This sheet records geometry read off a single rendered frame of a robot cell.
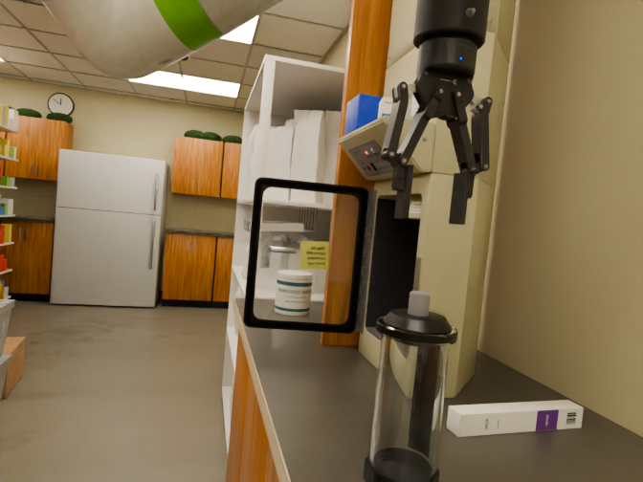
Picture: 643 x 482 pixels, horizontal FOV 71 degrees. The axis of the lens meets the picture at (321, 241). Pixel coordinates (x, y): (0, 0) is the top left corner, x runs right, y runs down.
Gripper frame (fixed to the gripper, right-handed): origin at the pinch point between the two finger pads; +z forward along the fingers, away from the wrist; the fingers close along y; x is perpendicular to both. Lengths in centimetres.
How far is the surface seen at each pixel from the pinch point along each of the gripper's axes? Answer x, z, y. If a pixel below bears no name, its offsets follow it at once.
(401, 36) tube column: -52, -43, -14
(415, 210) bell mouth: -39.1, 0.2, -16.6
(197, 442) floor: -192, 134, 26
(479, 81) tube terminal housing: -28.7, -27.1, -22.8
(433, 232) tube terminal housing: -28.6, 4.7, -16.1
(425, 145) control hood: -28.6, -12.6, -12.1
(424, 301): 1.5, 13.4, 0.2
